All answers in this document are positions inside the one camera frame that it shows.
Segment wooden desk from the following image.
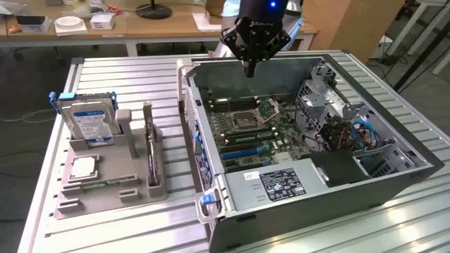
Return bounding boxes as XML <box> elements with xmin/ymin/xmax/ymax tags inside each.
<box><xmin>0</xmin><ymin>0</ymin><xmax>319</xmax><ymax>57</ymax></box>

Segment hard disk in blue caddy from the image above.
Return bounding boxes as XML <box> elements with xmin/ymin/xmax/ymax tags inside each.
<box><xmin>48</xmin><ymin>91</ymin><xmax>119</xmax><ymax>147</ymax></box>

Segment white floor box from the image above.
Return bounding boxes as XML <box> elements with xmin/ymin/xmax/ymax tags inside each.
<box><xmin>367</xmin><ymin>35</ymin><xmax>394</xmax><ymax>60</ymax></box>

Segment red wire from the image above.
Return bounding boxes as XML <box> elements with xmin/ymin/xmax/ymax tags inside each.
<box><xmin>336</xmin><ymin>126</ymin><xmax>355</xmax><ymax>151</ymax></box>

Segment open black PC case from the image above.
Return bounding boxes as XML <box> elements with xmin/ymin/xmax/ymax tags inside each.
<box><xmin>175</xmin><ymin>54</ymin><xmax>446</xmax><ymax>253</ymax></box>

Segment black plastic shroud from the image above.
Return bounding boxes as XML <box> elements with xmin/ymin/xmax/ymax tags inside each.
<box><xmin>300</xmin><ymin>151</ymin><xmax>374</xmax><ymax>188</ymax></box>

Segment blue wire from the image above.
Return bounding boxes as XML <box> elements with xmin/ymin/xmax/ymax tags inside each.
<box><xmin>352</xmin><ymin>119</ymin><xmax>379</xmax><ymax>151</ymax></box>

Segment white papers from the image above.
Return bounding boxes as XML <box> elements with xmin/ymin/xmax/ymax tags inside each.
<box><xmin>191</xmin><ymin>13</ymin><xmax>223</xmax><ymax>33</ymax></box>

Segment small white box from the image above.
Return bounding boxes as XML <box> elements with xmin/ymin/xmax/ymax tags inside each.
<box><xmin>88</xmin><ymin>13</ymin><xmax>116</xmax><ymax>31</ymax></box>

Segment white box with black top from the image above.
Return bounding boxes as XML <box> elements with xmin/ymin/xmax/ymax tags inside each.
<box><xmin>14</xmin><ymin>15</ymin><xmax>51</xmax><ymax>34</ymax></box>

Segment white floor cable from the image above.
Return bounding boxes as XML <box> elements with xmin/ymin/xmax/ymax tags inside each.
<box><xmin>0</xmin><ymin>109</ymin><xmax>57</xmax><ymax>123</ymax></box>

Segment green motherboard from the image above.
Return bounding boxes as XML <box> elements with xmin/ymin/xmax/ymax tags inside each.
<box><xmin>205</xmin><ymin>95</ymin><xmax>314</xmax><ymax>172</ymax></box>

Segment graphics card with metal bracket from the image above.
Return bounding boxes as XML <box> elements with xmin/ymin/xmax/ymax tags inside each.
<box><xmin>141</xmin><ymin>102</ymin><xmax>161</xmax><ymax>187</ymax></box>

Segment cardboard box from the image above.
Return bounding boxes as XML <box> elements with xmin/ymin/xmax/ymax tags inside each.
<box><xmin>204</xmin><ymin>0</ymin><xmax>227</xmax><ymax>18</ymax></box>

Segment silver CPU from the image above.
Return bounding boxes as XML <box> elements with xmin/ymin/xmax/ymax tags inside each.
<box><xmin>69</xmin><ymin>157</ymin><xmax>99</xmax><ymax>180</ymax></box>

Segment grey power supply unit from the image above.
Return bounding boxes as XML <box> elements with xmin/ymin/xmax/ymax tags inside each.
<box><xmin>224</xmin><ymin>159</ymin><xmax>330</xmax><ymax>211</ymax></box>

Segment black lamp base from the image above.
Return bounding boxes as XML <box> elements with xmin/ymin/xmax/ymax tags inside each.
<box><xmin>135</xmin><ymin>0</ymin><xmax>173</xmax><ymax>20</ymax></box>

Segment white table frame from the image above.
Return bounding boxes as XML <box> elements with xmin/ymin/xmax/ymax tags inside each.
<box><xmin>386</xmin><ymin>0</ymin><xmax>450</xmax><ymax>75</ymax></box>

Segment wooden cabinet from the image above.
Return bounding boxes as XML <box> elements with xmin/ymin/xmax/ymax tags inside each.
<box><xmin>300</xmin><ymin>0</ymin><xmax>406</xmax><ymax>64</ymax></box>

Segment metal disk bay cage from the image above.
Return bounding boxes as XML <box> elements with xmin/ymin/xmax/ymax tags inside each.
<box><xmin>294</xmin><ymin>79</ymin><xmax>352</xmax><ymax>138</ymax></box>

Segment CPU socket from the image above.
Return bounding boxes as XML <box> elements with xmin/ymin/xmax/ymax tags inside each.
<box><xmin>228</xmin><ymin>110</ymin><xmax>263</xmax><ymax>132</ymax></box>

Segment grey parts rack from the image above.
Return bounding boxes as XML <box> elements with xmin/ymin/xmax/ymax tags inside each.
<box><xmin>52</xmin><ymin>108</ymin><xmax>169</xmax><ymax>220</ymax></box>

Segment metal socket cover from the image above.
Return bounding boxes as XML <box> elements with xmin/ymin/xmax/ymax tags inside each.
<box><xmin>257</xmin><ymin>96</ymin><xmax>283</xmax><ymax>117</ymax></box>

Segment white box with round dish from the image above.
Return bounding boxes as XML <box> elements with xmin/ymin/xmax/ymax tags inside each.
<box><xmin>53</xmin><ymin>16</ymin><xmax>89</xmax><ymax>37</ymax></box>

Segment green RAM stick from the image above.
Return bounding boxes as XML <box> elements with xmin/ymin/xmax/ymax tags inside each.
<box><xmin>80</xmin><ymin>177</ymin><xmax>123</xmax><ymax>189</ymax></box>

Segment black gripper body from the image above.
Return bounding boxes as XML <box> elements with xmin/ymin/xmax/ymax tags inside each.
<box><xmin>233</xmin><ymin>0</ymin><xmax>286</xmax><ymax>62</ymax></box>

